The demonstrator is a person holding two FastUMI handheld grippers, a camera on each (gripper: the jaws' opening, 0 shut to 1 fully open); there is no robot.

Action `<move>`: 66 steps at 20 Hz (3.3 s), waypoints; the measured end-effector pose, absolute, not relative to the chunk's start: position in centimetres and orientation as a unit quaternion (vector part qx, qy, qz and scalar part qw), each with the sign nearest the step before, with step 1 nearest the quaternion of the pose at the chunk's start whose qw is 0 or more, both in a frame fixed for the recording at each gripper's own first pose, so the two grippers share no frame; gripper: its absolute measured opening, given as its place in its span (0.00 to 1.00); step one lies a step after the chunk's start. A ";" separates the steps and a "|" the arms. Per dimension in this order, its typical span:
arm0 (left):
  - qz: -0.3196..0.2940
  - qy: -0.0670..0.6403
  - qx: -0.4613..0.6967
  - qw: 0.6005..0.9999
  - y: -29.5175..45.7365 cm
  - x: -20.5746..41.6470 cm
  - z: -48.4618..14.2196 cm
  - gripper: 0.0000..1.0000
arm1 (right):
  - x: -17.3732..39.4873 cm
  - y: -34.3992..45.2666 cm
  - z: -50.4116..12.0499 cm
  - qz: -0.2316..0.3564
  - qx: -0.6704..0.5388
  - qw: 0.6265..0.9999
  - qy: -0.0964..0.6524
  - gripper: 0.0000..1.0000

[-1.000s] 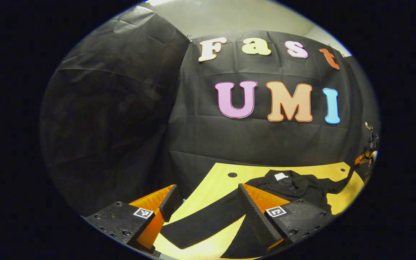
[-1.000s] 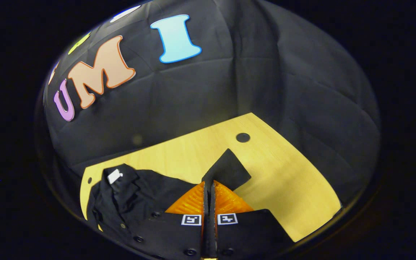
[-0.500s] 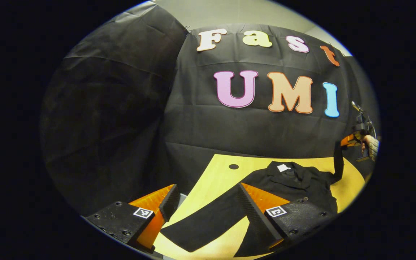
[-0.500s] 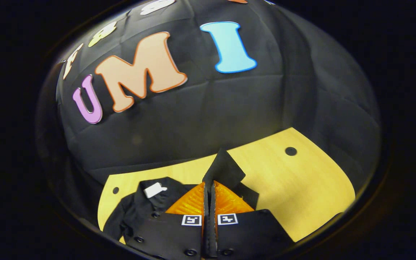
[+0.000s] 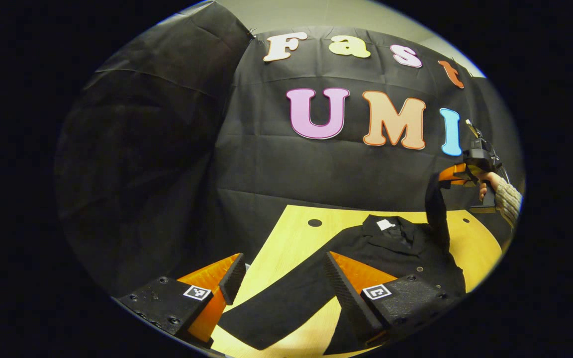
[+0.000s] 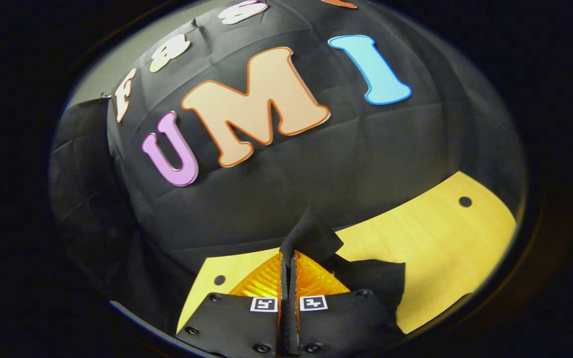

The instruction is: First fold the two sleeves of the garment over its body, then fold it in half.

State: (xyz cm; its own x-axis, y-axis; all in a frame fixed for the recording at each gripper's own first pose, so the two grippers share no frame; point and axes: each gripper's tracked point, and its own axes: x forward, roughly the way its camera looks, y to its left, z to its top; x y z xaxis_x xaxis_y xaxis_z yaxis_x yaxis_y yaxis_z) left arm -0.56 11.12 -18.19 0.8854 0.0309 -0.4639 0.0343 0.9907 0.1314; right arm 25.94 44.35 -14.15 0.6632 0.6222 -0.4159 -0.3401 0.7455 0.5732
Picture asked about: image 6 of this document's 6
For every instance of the black button shirt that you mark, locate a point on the black button shirt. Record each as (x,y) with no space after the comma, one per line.
(311,233)

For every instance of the black backdrop cloth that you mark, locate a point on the black backdrop cloth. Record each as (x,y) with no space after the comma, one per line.
(366,149)

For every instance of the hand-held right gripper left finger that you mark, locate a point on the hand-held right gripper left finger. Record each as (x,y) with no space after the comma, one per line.
(237,323)

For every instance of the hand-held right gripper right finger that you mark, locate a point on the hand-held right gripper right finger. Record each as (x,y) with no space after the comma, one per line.
(346,323)

